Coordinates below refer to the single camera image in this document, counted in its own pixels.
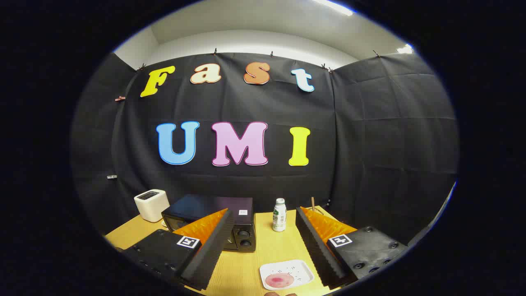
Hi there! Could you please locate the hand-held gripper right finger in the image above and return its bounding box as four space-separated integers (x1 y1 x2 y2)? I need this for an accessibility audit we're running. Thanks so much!
295 206 408 289

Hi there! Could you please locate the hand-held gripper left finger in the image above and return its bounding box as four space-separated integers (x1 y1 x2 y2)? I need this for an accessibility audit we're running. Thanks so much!
122 208 235 291

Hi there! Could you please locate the white square food tray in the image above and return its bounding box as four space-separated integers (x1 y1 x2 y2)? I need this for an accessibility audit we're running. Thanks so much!
259 259 315 291

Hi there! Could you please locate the pink round meat slice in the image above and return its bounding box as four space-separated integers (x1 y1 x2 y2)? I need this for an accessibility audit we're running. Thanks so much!
265 273 295 289

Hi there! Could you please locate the black toaster oven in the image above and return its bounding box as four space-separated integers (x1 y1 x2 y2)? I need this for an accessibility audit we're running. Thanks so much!
161 194 257 252

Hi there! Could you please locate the white bread toaster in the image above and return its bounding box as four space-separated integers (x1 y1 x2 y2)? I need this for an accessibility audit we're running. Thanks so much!
134 189 170 223

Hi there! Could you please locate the white bottle with green label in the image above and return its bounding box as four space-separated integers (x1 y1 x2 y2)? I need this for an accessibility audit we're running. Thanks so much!
272 198 287 232

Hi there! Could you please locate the black backdrop cloth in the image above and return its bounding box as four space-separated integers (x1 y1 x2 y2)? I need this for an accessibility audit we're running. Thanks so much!
70 51 459 247

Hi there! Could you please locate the long ceiling light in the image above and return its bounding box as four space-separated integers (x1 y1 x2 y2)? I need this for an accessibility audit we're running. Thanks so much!
312 0 354 16

